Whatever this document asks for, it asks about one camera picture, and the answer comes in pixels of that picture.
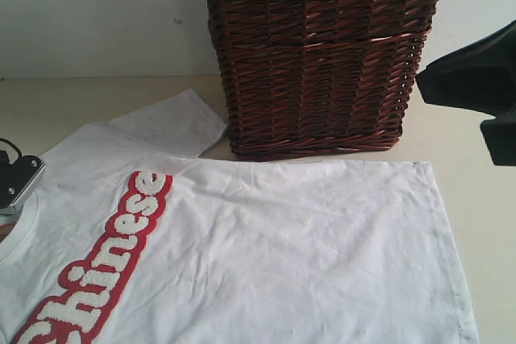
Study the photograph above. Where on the white t-shirt red lettering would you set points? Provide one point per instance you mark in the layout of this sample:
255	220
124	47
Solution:
133	237

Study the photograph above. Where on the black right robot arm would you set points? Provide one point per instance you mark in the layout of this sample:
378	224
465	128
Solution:
479	77

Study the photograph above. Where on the brown wicker basket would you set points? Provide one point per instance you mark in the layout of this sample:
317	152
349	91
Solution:
317	77

